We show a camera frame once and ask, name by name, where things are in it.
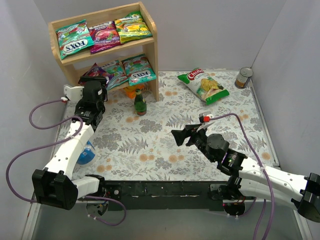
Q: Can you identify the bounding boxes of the purple Fox's berries bag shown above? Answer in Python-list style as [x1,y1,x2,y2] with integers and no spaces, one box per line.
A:
[83,63,113,82]
[88,21,121,54]

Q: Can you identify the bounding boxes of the teal Fox's mint bag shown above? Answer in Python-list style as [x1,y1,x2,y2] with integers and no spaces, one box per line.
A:
[101,60,128,91]
[121,53,156,86]
[55,19,94,60]

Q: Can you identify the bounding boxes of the yellow green Fox's bag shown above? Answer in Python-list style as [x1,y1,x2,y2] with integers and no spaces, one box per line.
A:
[114,11,153,44]

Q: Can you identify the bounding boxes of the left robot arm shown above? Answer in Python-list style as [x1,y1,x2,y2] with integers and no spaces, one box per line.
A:
[32,76,108,210]

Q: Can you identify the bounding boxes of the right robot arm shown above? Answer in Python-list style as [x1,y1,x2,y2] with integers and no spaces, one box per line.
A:
[171,124,320,223]

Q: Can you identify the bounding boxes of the wooden two-tier shelf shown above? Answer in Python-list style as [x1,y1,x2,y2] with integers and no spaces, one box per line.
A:
[48,1,159,86]

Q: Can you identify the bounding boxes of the orange snack packet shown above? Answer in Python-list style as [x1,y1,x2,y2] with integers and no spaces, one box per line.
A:
[123,84,145,99]

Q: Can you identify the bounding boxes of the green Chuba chips bag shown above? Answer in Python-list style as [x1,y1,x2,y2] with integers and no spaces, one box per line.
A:
[177,68,230,105]

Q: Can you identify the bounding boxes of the floral table mat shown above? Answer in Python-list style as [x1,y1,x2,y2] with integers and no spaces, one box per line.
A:
[72,70,276,181]

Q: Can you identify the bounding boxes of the green glass bottle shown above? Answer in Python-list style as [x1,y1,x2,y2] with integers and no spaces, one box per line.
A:
[134,88,147,116]

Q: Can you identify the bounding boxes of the blue white tape roll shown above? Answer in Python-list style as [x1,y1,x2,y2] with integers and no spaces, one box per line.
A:
[76,140,96,166]

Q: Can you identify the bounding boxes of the tin can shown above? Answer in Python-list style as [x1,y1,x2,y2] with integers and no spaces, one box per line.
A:
[234,67,254,89]

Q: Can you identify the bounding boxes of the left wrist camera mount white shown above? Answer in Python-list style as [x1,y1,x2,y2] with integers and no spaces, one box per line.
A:
[61,84,84,102]

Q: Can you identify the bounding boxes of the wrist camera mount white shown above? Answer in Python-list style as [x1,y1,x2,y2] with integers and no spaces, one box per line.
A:
[196,111,214,132]
[61,84,84,102]

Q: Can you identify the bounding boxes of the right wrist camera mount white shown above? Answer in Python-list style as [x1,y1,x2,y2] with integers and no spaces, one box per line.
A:
[196,111,214,132]

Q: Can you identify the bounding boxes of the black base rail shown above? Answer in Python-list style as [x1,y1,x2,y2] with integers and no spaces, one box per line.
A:
[77,179,256,212]

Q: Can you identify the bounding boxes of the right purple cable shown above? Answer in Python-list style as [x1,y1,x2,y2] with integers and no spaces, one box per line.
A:
[203,112,276,240]

